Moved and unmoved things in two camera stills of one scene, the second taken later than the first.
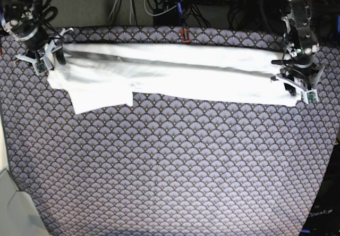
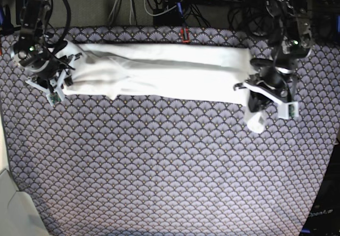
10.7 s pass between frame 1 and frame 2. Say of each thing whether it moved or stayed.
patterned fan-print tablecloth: stayed
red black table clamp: stayed
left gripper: moved
